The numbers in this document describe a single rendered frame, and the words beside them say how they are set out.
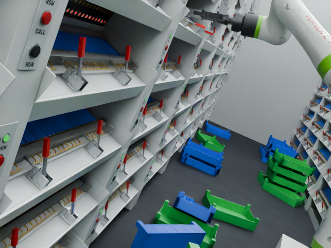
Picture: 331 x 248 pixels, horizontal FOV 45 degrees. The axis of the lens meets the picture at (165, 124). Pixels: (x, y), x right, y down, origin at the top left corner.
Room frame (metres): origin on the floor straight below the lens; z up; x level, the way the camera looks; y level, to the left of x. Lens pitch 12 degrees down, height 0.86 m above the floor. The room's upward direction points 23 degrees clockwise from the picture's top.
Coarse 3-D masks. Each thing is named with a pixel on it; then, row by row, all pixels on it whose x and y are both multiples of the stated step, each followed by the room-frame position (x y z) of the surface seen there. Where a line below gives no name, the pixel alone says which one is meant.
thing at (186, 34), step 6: (186, 12) 1.22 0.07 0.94; (192, 18) 1.83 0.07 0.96; (198, 18) 1.83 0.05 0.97; (180, 24) 1.26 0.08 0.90; (204, 24) 1.82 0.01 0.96; (180, 30) 1.32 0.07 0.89; (186, 30) 1.39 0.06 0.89; (192, 30) 1.63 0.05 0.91; (204, 30) 1.82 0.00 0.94; (174, 36) 1.32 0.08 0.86; (180, 36) 1.39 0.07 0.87; (186, 36) 1.48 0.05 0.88; (192, 36) 1.58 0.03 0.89; (198, 36) 1.69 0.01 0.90; (192, 42) 1.68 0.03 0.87; (198, 42) 1.81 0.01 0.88
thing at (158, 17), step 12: (96, 0) 0.65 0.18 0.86; (108, 0) 0.69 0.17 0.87; (120, 0) 0.73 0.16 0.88; (132, 0) 0.78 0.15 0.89; (144, 0) 0.87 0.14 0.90; (156, 0) 0.94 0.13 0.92; (168, 0) 1.13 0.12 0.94; (120, 12) 0.77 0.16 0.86; (132, 12) 0.82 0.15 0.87; (144, 12) 0.89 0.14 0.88; (156, 12) 0.96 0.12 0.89; (168, 12) 1.13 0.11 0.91; (144, 24) 0.95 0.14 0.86; (156, 24) 1.03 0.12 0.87
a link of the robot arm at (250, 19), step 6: (252, 12) 1.67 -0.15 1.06; (246, 18) 1.64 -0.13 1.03; (252, 18) 1.63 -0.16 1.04; (258, 18) 1.64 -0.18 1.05; (246, 24) 1.63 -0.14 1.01; (252, 24) 1.63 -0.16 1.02; (240, 30) 1.66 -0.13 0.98; (246, 30) 1.64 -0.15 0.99; (252, 30) 1.63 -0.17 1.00; (246, 36) 1.67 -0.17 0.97; (252, 36) 1.65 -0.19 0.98
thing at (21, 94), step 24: (0, 0) 0.44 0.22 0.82; (24, 0) 0.44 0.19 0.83; (0, 24) 0.44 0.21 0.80; (24, 24) 0.45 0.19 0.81; (0, 48) 0.44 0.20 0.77; (48, 48) 0.52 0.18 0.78; (24, 72) 0.48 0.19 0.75; (24, 96) 0.50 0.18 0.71; (0, 120) 0.46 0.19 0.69; (24, 120) 0.52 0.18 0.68; (0, 192) 0.52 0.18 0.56
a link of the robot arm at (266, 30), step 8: (264, 16) 1.65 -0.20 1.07; (264, 24) 1.62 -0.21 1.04; (272, 24) 1.59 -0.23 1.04; (256, 32) 1.63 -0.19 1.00; (264, 32) 1.62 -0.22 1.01; (272, 32) 1.61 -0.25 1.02; (280, 32) 1.59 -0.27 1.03; (288, 32) 1.61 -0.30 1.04; (264, 40) 1.65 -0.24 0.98; (272, 40) 1.62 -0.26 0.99; (280, 40) 1.62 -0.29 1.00
